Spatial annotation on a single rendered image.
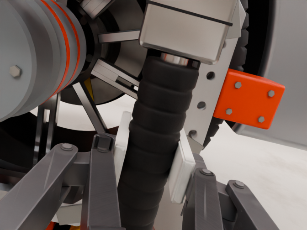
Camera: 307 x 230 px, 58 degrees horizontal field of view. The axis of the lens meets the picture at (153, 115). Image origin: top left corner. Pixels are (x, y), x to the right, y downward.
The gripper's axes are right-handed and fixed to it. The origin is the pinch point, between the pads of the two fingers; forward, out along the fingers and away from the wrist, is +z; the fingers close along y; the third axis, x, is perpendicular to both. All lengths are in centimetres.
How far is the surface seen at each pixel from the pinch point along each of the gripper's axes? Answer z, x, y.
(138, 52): 49.3, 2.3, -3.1
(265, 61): 39.2, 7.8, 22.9
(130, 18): 49, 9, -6
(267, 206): 141, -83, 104
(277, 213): 135, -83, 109
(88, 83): 49, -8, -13
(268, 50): 39.2, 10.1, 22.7
